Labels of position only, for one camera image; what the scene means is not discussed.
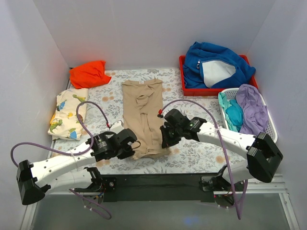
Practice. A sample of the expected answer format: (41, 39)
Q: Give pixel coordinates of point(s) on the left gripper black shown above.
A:
(127, 143)

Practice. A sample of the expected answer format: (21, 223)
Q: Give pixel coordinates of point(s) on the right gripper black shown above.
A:
(168, 134)

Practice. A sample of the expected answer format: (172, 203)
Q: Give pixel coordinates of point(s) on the beige t shirt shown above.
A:
(142, 101)

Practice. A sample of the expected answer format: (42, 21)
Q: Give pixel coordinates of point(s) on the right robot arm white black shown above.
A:
(262, 156)

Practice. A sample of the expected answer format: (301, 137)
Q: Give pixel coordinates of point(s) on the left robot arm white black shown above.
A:
(71, 170)

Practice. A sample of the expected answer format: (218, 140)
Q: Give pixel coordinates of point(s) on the floral table cloth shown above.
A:
(187, 156)

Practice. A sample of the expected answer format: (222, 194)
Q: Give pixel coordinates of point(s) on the dinosaur print folded t shirt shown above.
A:
(65, 122)

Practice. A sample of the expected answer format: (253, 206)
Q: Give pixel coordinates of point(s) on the red plastic tray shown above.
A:
(206, 92)

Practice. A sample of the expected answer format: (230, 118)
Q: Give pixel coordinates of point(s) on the teal t shirt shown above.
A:
(233, 112)

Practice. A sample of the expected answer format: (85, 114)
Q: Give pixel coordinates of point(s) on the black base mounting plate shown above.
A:
(158, 187)

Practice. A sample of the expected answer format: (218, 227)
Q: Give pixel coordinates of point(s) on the blue white hoodie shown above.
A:
(210, 66)

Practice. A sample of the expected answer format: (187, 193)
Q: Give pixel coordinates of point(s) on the orange folded t shirt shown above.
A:
(89, 75)

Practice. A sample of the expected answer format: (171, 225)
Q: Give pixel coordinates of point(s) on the purple t shirt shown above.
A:
(255, 113)

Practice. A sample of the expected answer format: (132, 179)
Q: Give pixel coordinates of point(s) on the white perforated laundry basket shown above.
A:
(231, 94)

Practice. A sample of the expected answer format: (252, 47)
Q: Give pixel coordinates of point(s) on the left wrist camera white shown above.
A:
(116, 127)

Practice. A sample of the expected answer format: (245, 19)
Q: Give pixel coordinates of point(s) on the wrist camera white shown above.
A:
(160, 113)
(116, 127)

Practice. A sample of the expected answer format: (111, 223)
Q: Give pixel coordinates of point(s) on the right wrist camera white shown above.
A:
(160, 113)

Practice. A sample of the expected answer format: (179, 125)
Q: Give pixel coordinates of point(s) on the aluminium frame rail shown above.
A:
(265, 207)

